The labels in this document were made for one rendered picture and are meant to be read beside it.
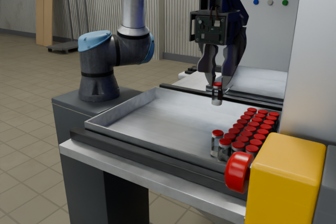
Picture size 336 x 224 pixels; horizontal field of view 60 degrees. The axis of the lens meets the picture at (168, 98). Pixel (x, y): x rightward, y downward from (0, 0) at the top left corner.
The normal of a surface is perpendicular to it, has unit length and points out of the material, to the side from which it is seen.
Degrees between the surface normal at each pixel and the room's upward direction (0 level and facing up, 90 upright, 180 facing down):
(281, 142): 0
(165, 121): 0
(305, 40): 90
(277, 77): 90
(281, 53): 90
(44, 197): 0
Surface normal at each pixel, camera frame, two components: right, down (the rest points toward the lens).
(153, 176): 0.00, -0.93
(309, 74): -0.51, 0.31
